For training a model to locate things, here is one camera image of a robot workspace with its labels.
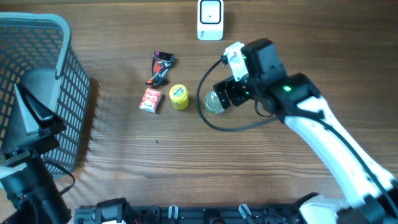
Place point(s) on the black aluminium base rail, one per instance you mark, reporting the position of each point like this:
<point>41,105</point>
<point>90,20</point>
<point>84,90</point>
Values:
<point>262,214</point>

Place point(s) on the yellow juice bottle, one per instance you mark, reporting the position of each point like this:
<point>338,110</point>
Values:
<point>179,97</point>

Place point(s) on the grey plastic shopping basket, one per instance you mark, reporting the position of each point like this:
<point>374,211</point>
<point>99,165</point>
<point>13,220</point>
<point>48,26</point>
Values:
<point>36,51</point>

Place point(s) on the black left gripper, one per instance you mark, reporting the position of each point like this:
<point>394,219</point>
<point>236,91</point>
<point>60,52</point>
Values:
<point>46,139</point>

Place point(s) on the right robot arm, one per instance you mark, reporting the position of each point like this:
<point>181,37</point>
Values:
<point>370,190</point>

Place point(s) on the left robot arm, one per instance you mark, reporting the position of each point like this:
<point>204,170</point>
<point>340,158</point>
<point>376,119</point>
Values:
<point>29,186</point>

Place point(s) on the red white snack box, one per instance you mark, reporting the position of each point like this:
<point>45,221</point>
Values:
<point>151,100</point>

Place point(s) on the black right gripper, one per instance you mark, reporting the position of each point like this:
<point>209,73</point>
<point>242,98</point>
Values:
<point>238,98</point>

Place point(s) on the black red snack packet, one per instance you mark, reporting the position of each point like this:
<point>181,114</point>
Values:
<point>161,63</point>

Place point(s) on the white barcode scanner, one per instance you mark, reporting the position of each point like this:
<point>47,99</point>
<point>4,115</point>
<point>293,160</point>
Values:
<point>210,20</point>

